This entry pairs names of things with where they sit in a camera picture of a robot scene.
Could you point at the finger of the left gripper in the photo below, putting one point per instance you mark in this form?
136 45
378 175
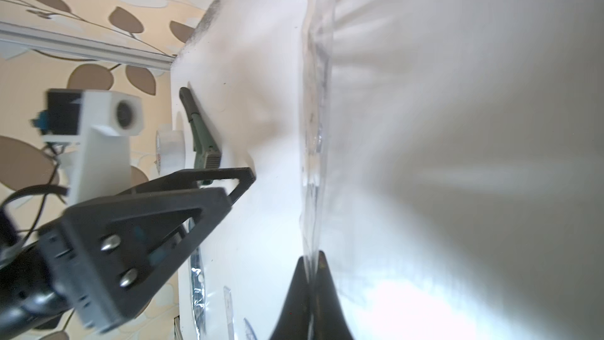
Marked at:
193 178

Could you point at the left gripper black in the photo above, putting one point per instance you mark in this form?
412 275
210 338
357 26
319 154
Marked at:
106 259

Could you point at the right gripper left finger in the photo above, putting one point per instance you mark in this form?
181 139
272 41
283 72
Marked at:
294 320

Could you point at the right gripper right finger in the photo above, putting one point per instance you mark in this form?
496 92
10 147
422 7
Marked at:
328 317

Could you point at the clear protractor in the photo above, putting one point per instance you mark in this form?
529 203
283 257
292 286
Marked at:
249 332

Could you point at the blue ruler set pouch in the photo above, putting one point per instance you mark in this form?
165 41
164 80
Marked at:
198 293

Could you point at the clear straight ruler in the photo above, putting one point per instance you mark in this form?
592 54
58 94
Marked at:
229 313

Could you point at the clear tape roll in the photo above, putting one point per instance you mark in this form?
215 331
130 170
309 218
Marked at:
170 150

